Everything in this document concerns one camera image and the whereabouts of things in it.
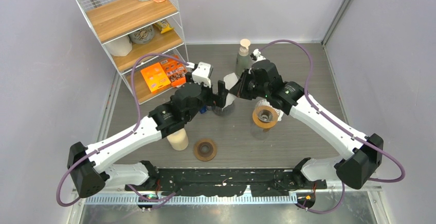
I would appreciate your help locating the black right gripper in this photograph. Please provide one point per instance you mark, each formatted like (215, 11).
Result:
(241, 92)

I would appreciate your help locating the white wire wooden shelf rack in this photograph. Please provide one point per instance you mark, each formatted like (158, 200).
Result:
(112, 19)

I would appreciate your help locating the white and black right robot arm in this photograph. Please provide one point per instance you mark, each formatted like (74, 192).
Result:
(359, 154)

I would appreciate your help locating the blue plastic dripper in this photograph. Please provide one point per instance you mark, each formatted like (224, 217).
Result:
(203, 109)

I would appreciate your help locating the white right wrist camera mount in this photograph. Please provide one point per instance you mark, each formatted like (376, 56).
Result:
(257, 56)

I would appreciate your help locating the orange photo booklet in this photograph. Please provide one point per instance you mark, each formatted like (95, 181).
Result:
(175, 71)

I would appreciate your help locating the grey glass pitcher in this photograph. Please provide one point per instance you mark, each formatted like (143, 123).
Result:
(222, 112)

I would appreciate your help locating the white coffee filter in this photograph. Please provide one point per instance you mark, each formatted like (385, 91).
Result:
(279, 114)
(230, 81)

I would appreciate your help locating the orange box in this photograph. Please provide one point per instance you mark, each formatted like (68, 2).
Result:
(155, 77)

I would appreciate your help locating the cream pump bottle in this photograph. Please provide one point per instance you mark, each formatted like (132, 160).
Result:
(178, 140)

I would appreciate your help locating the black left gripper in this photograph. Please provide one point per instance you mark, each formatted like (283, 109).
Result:
(215, 99)

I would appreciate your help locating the round decorated tin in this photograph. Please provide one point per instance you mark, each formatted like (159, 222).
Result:
(143, 35)

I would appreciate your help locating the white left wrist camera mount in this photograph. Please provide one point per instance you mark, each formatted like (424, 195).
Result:
(199, 73)

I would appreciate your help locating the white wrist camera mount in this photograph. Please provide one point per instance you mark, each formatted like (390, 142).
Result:
(199, 73)
(257, 56)

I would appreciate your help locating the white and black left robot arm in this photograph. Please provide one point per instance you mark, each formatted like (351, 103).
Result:
(93, 167)

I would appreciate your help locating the green pump bottle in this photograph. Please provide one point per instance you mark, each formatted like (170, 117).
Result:
(243, 60)

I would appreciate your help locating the yellow snack packet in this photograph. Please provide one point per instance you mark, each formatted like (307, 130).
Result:
(163, 26)

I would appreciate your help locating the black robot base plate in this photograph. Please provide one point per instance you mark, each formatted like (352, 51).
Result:
(227, 182)

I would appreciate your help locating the clear glass dripper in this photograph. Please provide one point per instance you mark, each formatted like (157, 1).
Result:
(265, 112)

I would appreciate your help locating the clear glass carafe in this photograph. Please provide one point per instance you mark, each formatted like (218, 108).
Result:
(259, 133)

